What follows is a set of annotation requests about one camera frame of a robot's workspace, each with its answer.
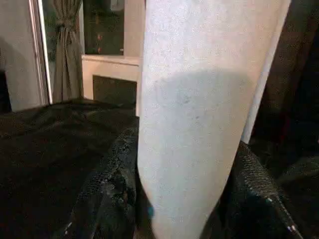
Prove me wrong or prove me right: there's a grey-brown curtain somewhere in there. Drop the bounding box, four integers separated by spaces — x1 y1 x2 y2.
52 0 85 104

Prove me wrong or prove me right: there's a white plastic table top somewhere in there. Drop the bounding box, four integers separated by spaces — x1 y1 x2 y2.
137 0 293 239

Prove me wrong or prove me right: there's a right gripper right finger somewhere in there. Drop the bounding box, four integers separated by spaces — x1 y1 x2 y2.
201 140 304 239

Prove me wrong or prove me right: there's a white sliding door frame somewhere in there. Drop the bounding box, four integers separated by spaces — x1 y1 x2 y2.
28 0 53 104

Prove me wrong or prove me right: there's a black plastic mat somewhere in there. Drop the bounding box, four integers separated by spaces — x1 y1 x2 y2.
0 97 319 239

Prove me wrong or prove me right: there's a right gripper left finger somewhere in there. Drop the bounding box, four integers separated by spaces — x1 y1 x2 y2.
65 126 141 239

